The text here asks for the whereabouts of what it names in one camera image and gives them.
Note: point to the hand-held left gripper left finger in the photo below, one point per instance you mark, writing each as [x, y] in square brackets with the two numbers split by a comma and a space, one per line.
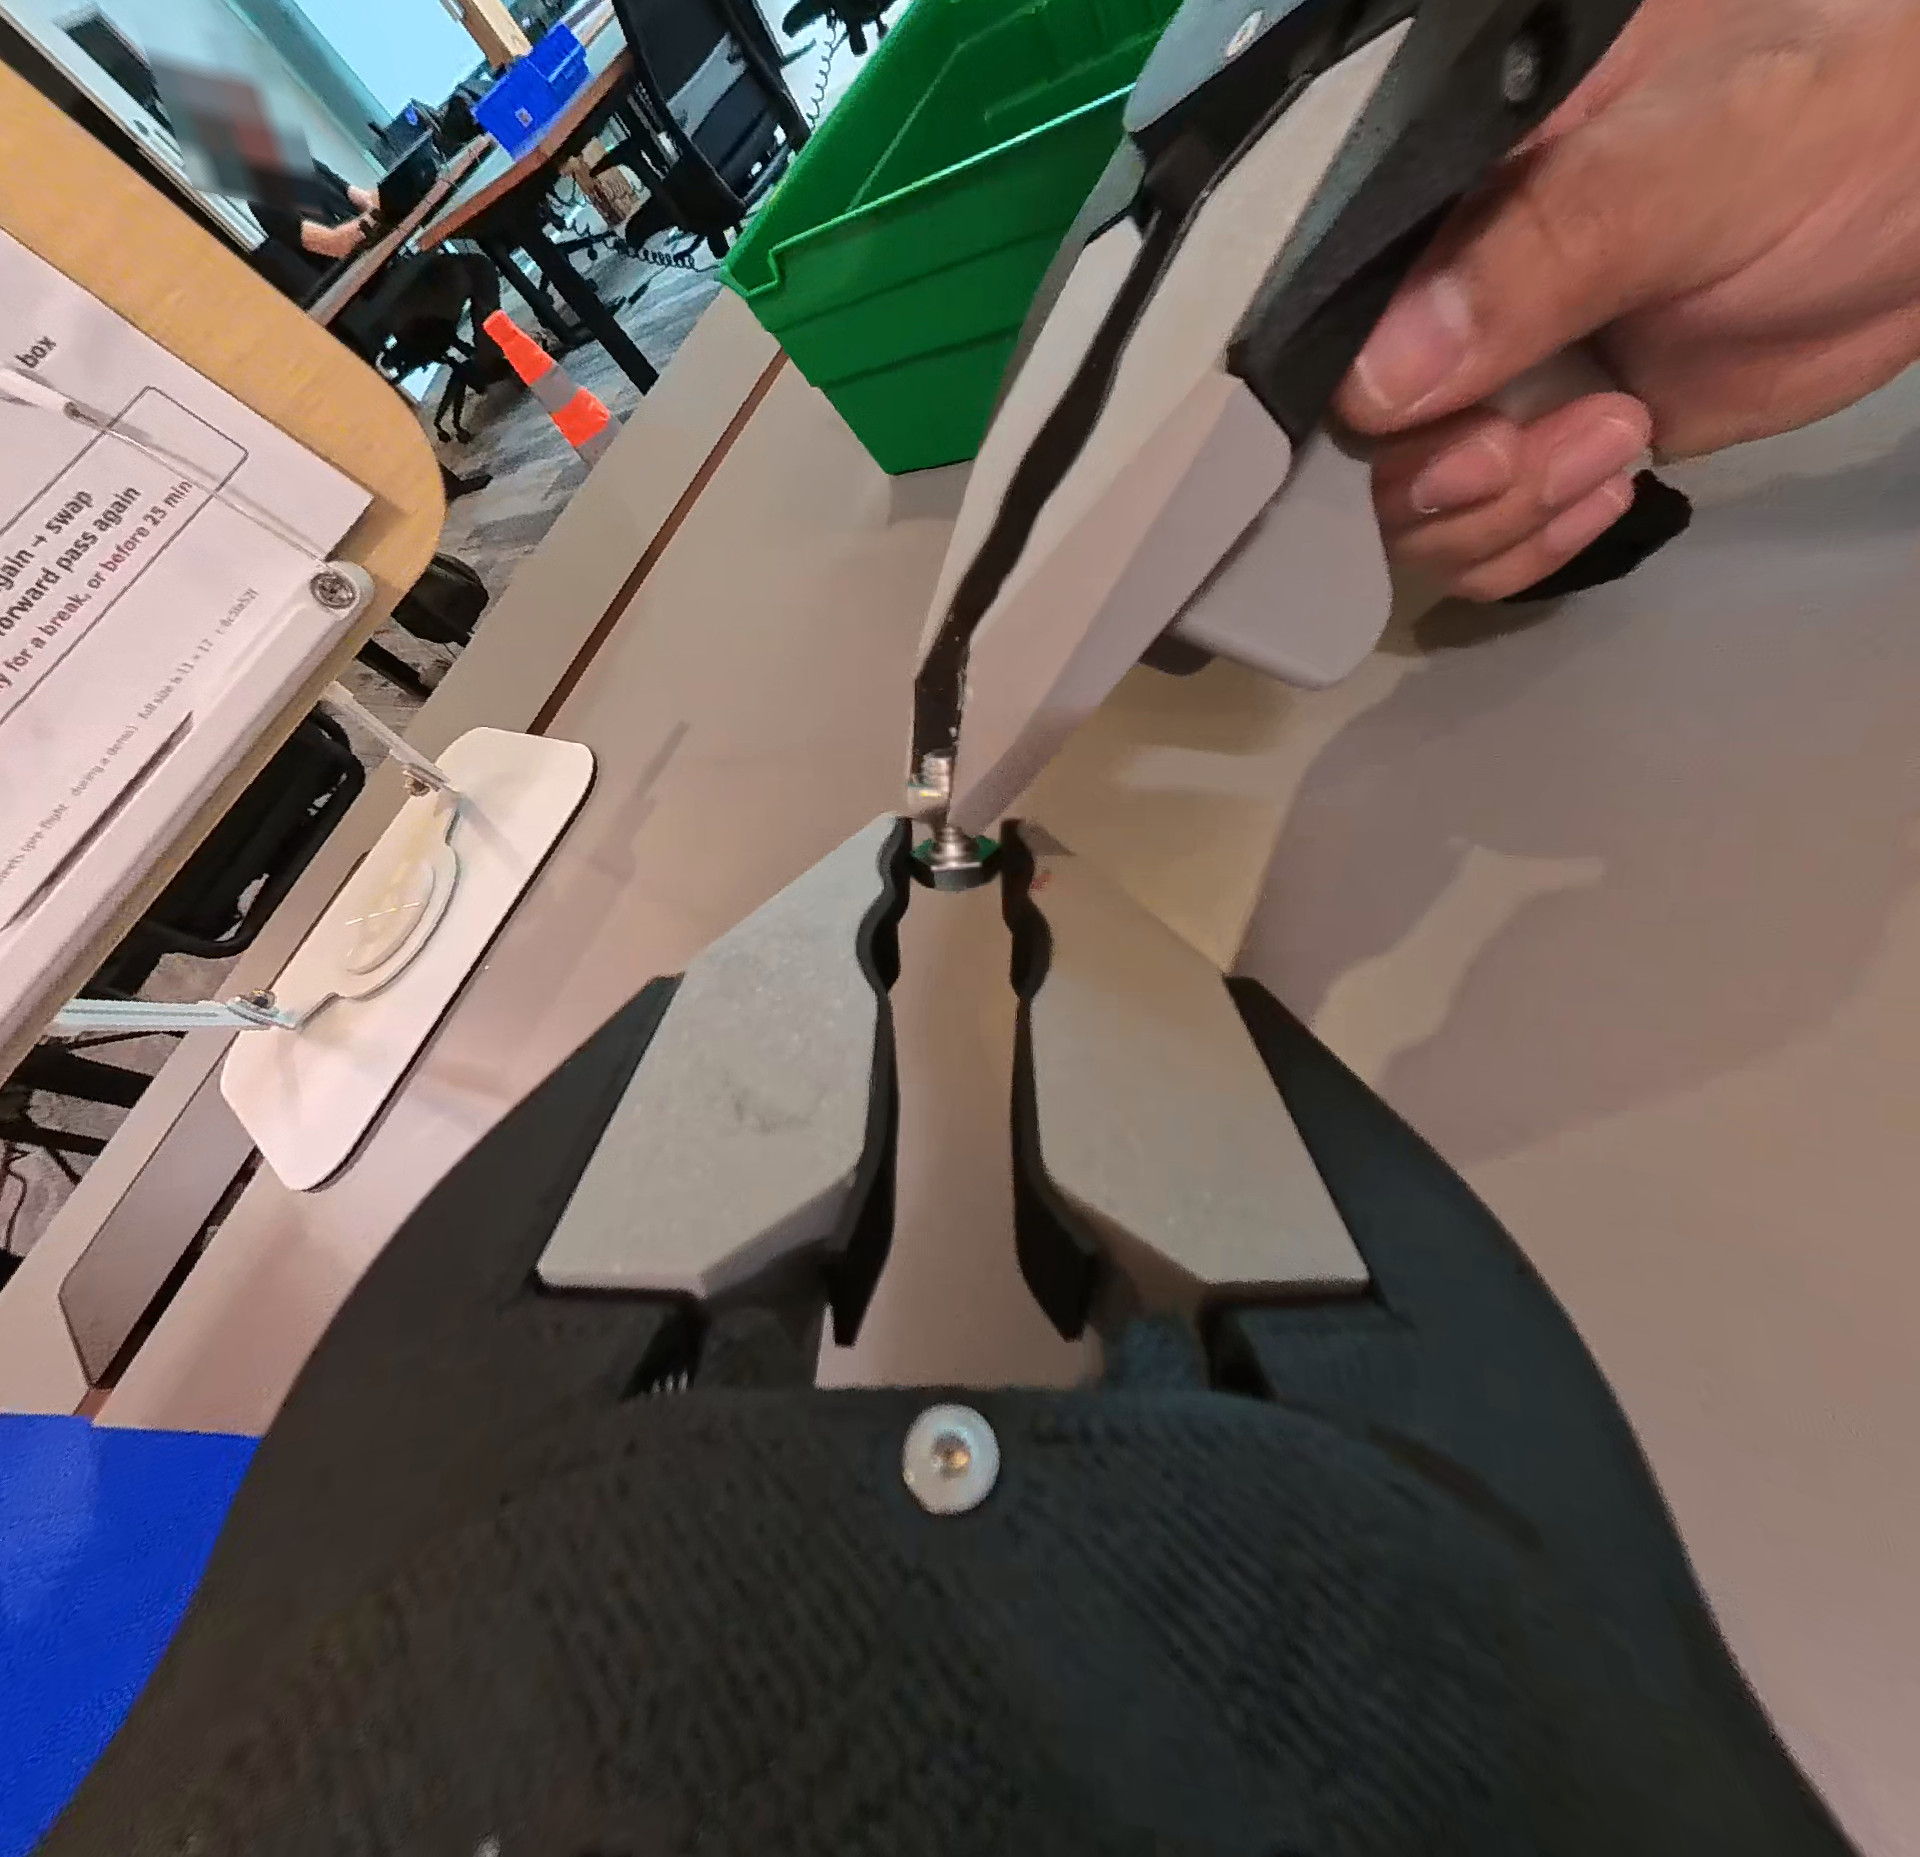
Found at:
[720, 1123]

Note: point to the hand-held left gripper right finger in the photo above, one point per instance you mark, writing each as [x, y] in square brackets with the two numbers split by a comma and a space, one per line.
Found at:
[1179, 1123]

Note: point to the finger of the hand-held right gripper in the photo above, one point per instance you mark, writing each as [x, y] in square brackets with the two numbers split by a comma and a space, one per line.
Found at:
[1140, 536]
[1035, 386]

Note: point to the green plastic bin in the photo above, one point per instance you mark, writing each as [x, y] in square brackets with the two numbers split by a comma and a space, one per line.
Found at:
[901, 163]

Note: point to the small silver bolt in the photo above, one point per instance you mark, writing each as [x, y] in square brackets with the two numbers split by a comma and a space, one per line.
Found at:
[933, 793]

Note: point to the blue plastic bin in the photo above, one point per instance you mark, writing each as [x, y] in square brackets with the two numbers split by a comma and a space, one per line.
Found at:
[91, 1618]

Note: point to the person's right hand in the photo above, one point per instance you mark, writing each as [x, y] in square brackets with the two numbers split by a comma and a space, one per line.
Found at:
[1725, 206]

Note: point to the orange traffic cone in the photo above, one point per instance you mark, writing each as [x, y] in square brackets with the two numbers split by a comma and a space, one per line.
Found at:
[558, 394]

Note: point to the black office chair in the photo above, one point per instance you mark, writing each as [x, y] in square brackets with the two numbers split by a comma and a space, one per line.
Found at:
[691, 42]

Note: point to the wooden desk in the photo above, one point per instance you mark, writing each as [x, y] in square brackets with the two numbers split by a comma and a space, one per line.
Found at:
[554, 116]

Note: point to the small blue bin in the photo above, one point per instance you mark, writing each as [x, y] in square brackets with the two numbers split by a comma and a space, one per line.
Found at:
[533, 86]

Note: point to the instruction sign on stand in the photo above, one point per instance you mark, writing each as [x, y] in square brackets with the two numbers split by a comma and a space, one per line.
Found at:
[361, 446]

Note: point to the white instruction sheet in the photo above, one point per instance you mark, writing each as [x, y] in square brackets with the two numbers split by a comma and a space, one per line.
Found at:
[121, 536]

